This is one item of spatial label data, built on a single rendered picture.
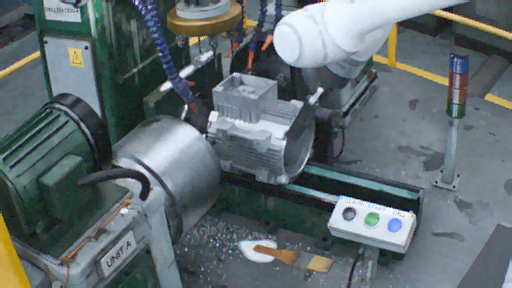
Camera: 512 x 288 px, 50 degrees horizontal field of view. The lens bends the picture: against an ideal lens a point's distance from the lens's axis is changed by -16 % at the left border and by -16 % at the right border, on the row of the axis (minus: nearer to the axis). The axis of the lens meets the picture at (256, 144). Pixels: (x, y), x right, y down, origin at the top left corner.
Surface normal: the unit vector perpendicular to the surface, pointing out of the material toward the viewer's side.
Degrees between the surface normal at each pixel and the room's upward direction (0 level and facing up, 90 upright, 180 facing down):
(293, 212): 90
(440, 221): 0
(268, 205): 90
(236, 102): 90
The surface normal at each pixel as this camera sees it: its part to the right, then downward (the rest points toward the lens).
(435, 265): -0.06, -0.84
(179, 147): 0.46, -0.55
